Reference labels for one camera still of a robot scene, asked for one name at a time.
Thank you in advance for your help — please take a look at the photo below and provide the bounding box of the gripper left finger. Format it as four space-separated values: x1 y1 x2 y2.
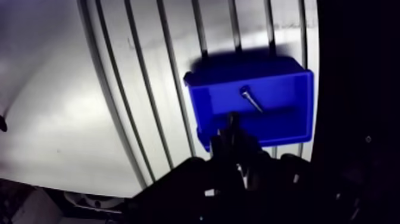
124 111 244 224

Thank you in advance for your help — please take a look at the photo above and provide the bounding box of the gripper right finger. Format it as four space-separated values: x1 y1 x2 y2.
234 114 363 224

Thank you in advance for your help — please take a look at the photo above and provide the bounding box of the blue bin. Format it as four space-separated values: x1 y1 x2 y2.
183 56 315 153

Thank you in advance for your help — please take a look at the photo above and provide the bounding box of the steel bolt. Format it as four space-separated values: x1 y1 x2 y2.
239 85 264 113

